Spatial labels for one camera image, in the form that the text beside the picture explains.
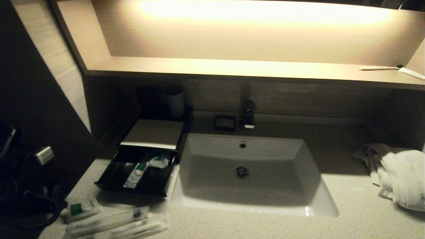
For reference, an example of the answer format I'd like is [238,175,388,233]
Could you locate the grey plastic cup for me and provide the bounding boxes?
[166,86,185,118]

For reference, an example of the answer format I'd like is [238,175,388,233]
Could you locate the lit wooden wall shelf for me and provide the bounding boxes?
[48,0,425,91]

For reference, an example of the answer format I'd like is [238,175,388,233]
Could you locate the black amenity box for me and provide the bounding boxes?
[120,106,194,163]

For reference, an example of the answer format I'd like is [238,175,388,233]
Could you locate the clear sachet green label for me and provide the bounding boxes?
[62,195,103,223]

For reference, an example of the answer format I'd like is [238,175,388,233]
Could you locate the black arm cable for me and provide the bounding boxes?
[0,191,63,230]

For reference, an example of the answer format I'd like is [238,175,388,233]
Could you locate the toiletry packets inside drawer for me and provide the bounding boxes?
[123,162,148,189]

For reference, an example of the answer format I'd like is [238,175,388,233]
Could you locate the dark plastic cup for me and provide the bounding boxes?
[136,86,160,112]

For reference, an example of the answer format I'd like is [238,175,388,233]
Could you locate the chrome faucet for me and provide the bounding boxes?
[241,100,257,129]

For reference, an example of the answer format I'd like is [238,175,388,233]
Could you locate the white toothbrush dark head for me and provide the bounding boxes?
[359,64,404,71]

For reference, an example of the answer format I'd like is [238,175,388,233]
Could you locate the clear packet green leaf logo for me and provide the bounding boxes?
[147,156,170,170]

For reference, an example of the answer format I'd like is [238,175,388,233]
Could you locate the white folded towel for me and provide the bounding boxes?
[350,143,425,212]

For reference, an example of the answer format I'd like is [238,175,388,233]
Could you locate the white ceramic sink basin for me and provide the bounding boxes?
[170,133,340,218]

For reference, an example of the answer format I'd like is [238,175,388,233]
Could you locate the black box drawer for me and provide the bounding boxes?
[94,148,177,197]

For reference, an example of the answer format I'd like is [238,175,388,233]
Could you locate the white toothpaste tube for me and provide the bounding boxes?
[398,67,425,80]

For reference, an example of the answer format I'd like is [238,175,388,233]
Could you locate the long clear wrapped toothbrush packet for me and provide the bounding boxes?
[70,214,170,239]
[66,206,151,233]

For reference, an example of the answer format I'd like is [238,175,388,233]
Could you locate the small black soap dish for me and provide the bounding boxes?
[214,115,236,131]

